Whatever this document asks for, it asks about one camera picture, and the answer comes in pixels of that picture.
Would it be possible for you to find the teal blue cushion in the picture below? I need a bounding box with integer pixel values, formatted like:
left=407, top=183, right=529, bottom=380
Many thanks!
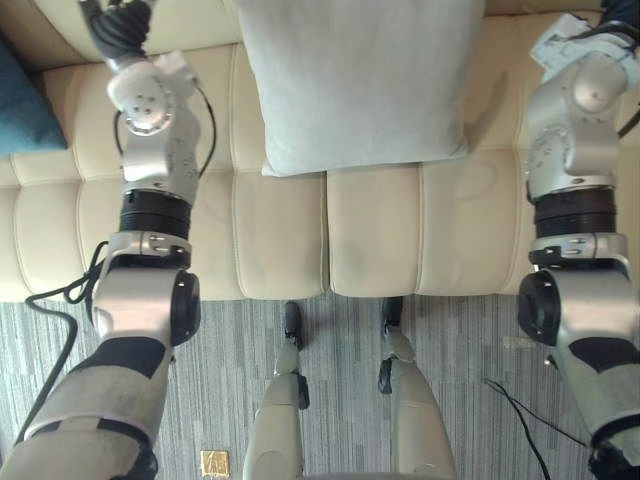
left=0, top=35, right=68, bottom=157

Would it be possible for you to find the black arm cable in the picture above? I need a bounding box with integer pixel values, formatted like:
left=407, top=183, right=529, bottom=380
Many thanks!
left=484, top=377, right=587, bottom=480
left=13, top=241, right=112, bottom=446

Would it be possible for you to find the light grey square cushion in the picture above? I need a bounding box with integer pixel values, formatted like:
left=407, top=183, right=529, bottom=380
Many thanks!
left=233, top=0, right=487, bottom=177

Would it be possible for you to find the silver left robot leg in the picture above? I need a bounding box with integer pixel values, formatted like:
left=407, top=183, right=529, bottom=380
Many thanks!
left=246, top=300, right=311, bottom=480

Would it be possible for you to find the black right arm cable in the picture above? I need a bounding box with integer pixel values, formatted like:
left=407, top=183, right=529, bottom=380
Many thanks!
left=484, top=377, right=587, bottom=480

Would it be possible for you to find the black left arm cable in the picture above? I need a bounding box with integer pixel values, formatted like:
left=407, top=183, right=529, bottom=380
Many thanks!
left=13, top=241, right=112, bottom=446

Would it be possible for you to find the cream leather sofa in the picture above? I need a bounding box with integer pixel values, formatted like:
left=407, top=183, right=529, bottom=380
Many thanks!
left=0, top=0, right=640, bottom=304

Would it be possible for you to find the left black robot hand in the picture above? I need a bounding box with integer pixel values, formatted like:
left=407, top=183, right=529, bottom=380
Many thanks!
left=78, top=0, right=153, bottom=64

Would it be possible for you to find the silver right robot leg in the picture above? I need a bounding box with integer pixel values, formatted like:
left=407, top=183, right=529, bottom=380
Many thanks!
left=377, top=296, right=458, bottom=480

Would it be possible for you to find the gold floor marker tag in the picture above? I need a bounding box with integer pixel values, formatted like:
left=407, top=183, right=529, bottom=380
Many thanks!
left=199, top=449, right=232, bottom=474

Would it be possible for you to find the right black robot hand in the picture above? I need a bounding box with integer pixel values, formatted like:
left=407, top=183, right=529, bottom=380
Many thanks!
left=598, top=0, right=640, bottom=26

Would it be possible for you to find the silver robot leg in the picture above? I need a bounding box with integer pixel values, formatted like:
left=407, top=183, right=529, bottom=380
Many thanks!
left=377, top=296, right=458, bottom=480
left=246, top=300, right=311, bottom=480

